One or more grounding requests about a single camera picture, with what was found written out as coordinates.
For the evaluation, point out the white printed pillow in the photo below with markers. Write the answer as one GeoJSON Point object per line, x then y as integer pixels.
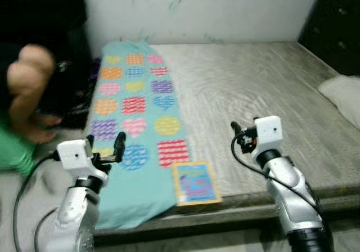
{"type": "Point", "coordinates": [343, 97]}

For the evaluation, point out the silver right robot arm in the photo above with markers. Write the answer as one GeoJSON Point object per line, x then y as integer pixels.
{"type": "Point", "coordinates": [292, 196]}

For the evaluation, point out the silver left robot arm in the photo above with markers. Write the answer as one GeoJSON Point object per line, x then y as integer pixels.
{"type": "Point", "coordinates": [76, 218]}

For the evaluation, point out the teal heart-pattern blanket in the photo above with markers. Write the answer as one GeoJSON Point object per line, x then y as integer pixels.
{"type": "Point", "coordinates": [135, 117]}

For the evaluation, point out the white quilted mattress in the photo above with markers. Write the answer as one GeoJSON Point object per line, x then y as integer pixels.
{"type": "Point", "coordinates": [253, 94]}

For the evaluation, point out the green plastic stool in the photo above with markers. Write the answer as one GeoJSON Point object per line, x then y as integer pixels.
{"type": "Point", "coordinates": [14, 151]}

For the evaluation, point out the person in blue shirt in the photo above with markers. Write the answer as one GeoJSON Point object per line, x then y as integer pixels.
{"type": "Point", "coordinates": [31, 77]}

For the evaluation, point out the large black bag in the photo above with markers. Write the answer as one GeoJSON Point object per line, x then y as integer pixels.
{"type": "Point", "coordinates": [39, 10]}

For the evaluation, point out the dark tufted headboard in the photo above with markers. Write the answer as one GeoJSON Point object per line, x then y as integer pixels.
{"type": "Point", "coordinates": [332, 21]}

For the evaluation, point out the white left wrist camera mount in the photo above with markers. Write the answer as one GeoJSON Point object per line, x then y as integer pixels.
{"type": "Point", "coordinates": [76, 153]}

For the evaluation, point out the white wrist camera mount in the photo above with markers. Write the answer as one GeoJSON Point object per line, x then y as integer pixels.
{"type": "Point", "coordinates": [76, 153]}
{"type": "Point", "coordinates": [270, 134]}

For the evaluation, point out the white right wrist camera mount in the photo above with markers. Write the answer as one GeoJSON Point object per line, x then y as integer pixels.
{"type": "Point", "coordinates": [270, 134]}

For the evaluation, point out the dark bed frame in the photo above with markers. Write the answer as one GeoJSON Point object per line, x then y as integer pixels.
{"type": "Point", "coordinates": [225, 226]}

